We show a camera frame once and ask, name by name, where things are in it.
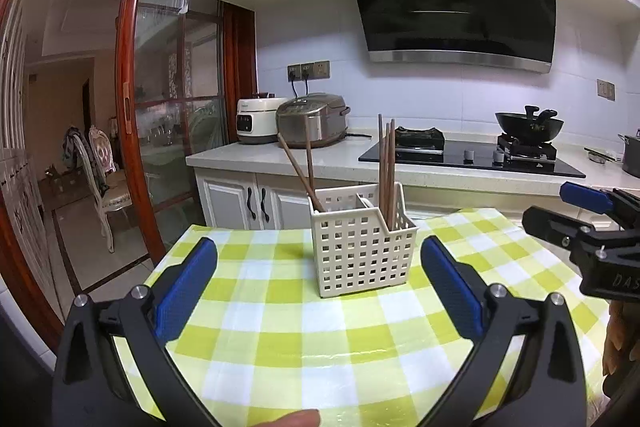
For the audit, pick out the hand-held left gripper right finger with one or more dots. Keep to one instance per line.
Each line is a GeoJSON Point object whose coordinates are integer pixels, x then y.
{"type": "Point", "coordinates": [450, 292]}

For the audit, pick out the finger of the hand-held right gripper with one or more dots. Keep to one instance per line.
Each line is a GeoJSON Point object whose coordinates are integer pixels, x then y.
{"type": "Point", "coordinates": [550, 227]}
{"type": "Point", "coordinates": [582, 196]}

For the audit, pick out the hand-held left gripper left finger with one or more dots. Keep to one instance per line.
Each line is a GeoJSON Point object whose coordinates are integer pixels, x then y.
{"type": "Point", "coordinates": [185, 292]}

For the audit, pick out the cream plastic utensil basket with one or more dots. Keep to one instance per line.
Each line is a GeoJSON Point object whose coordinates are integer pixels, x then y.
{"type": "Point", "coordinates": [360, 252]}

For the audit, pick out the light olive wooden chopstick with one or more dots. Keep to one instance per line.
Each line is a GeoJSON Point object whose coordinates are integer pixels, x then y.
{"type": "Point", "coordinates": [387, 177]}

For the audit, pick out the brown wooden chopstick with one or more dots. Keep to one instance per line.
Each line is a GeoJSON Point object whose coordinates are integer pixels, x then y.
{"type": "Point", "coordinates": [309, 157]}
{"type": "Point", "coordinates": [381, 147]}
{"type": "Point", "coordinates": [297, 169]}
{"type": "Point", "coordinates": [392, 142]}

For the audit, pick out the person's right hand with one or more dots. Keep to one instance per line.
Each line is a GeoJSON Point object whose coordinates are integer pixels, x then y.
{"type": "Point", "coordinates": [616, 342]}

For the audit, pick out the person's left hand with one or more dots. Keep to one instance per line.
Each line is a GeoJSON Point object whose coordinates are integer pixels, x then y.
{"type": "Point", "coordinates": [297, 421]}

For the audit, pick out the steel stockpot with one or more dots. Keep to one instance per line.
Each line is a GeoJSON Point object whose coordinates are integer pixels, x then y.
{"type": "Point", "coordinates": [631, 157]}

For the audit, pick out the black burner grate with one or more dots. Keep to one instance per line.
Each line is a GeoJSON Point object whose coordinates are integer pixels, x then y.
{"type": "Point", "coordinates": [420, 138]}
{"type": "Point", "coordinates": [527, 149]}

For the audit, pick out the black wok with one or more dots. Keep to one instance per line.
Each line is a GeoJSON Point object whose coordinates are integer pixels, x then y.
{"type": "Point", "coordinates": [525, 124]}

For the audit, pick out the green checked tablecloth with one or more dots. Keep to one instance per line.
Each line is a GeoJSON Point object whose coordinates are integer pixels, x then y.
{"type": "Point", "coordinates": [280, 337]}

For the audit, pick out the ornate white dining chair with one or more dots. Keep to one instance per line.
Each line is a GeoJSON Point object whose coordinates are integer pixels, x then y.
{"type": "Point", "coordinates": [115, 202]}

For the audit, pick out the black glass gas cooktop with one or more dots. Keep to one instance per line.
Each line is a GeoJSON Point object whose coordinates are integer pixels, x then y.
{"type": "Point", "coordinates": [425, 155]}

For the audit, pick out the dark wooden side table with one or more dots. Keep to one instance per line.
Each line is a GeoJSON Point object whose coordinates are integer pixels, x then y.
{"type": "Point", "coordinates": [65, 184]}

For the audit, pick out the white rice cooker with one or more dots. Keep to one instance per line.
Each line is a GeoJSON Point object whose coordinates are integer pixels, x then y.
{"type": "Point", "coordinates": [252, 119]}

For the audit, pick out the dark clothing on chair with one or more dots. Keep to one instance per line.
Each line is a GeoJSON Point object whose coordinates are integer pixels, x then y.
{"type": "Point", "coordinates": [72, 144]}

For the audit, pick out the red wooden glass sliding door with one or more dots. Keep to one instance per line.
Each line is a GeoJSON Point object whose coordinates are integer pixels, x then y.
{"type": "Point", "coordinates": [127, 107]}

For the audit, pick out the silver brown rice cooker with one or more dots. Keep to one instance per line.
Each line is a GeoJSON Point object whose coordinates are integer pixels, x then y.
{"type": "Point", "coordinates": [320, 122]}

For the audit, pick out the beige wall outlet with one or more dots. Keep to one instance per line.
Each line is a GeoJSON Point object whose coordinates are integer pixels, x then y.
{"type": "Point", "coordinates": [606, 90]}
{"type": "Point", "coordinates": [322, 69]}
{"type": "Point", "coordinates": [294, 72]}
{"type": "Point", "coordinates": [307, 71]}

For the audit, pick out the red wooden door frame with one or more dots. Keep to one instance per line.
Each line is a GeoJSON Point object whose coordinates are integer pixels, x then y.
{"type": "Point", "coordinates": [20, 267]}

